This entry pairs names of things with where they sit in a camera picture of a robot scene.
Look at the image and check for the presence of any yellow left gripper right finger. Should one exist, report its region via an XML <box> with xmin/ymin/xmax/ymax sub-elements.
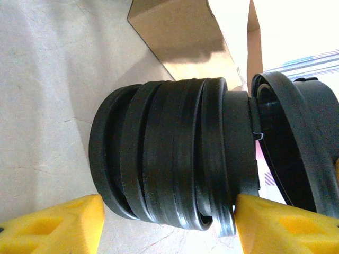
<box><xmin>235</xmin><ymin>194</ymin><xmax>339</xmax><ymax>254</ymax></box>

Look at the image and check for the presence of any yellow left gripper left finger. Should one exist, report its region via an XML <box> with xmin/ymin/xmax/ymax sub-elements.
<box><xmin>0</xmin><ymin>194</ymin><xmax>105</xmax><ymax>254</ymax></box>

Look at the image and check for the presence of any black cup lid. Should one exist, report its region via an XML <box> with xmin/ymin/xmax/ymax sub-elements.
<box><xmin>250</xmin><ymin>70</ymin><xmax>339</xmax><ymax>215</ymax></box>

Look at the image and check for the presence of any brown cardboard napkin box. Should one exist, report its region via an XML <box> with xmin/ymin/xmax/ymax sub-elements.
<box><xmin>126</xmin><ymin>0</ymin><xmax>263</xmax><ymax>92</ymax></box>

